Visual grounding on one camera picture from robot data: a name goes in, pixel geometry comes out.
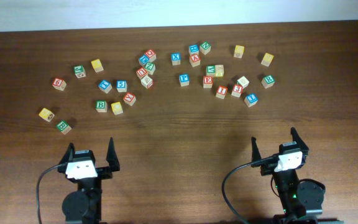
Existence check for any yellow block upper middle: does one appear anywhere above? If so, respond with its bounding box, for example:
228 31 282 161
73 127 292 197
234 45 245 58

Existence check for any red I block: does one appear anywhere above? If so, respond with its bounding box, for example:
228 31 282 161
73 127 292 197
216 85 227 100

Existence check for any green R block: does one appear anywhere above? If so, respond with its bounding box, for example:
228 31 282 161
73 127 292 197
261 75 275 88

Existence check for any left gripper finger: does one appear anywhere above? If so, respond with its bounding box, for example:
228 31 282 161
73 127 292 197
59 142 75 164
106 137 120 172

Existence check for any yellow block far left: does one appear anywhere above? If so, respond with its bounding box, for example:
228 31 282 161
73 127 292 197
39 108 55 122

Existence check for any red 6 block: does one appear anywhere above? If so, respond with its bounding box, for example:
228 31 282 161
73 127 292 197
52 78 67 91

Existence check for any blue P block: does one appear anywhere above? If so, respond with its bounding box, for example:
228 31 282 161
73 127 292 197
179 73 190 86

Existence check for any blue 5 block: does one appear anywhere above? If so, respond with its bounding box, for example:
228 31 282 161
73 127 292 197
116 80 127 93

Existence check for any blue H block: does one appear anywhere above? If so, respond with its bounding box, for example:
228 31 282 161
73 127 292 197
188 44 200 55

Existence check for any plain wood red-edged block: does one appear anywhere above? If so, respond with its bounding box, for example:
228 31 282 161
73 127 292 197
141 75 154 89

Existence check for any red Y block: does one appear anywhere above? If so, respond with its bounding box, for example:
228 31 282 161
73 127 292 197
123 92 136 106

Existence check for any green V block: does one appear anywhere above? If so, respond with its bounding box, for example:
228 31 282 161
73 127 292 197
206 65 216 77

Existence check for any red Q block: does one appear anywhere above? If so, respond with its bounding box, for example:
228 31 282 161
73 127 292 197
145 49 157 62

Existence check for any blue T block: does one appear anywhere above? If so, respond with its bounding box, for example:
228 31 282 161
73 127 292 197
98 80 112 93

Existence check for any blue D block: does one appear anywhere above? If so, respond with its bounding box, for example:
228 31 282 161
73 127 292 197
139 54 150 66

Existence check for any green b block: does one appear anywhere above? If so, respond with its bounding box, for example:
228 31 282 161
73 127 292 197
56 120 71 134
95 100 108 113

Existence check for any blue L block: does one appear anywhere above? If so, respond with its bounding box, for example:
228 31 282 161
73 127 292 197
244 93 259 107

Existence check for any green B block lower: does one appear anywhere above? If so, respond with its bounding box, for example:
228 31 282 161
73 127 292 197
56 120 71 134

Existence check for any yellow block upper right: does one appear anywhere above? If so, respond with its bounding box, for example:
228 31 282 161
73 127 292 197
261 53 274 67

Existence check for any green N block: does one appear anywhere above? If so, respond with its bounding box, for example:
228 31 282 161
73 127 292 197
200 41 211 55

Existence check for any green B block upper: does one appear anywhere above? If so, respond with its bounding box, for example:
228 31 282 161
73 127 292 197
95 100 108 113

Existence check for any plain wood O block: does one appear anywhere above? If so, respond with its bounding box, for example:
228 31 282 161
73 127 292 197
237 76 249 88

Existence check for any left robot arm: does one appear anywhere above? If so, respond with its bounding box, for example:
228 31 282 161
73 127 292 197
58 138 120 224

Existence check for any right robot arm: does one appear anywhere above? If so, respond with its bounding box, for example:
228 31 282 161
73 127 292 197
251 128 326 223

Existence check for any yellow C block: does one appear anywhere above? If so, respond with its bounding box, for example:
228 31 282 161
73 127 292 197
111 102 123 115

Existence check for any red U block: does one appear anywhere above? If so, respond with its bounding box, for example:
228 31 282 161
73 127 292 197
136 67 148 80

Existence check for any green J block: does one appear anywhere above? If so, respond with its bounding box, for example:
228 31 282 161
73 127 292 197
73 65 86 78

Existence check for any red E block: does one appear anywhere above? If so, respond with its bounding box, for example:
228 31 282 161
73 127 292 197
203 76 213 88

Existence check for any yellow block upper left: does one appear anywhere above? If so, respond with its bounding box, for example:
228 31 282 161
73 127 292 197
91 59 104 73

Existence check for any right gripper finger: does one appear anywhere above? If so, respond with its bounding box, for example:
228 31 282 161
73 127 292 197
251 137 262 164
290 127 309 154

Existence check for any blue X block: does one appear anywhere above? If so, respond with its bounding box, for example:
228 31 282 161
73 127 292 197
171 52 181 65

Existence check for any yellow 8 block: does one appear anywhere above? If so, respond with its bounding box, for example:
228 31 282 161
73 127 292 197
215 65 224 77

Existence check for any red 3 block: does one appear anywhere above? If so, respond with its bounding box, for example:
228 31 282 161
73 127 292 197
231 84 243 98

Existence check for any red A block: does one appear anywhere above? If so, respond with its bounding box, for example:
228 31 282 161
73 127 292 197
190 54 201 67

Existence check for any green Z block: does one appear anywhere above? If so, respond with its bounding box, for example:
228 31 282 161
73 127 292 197
144 62 156 75

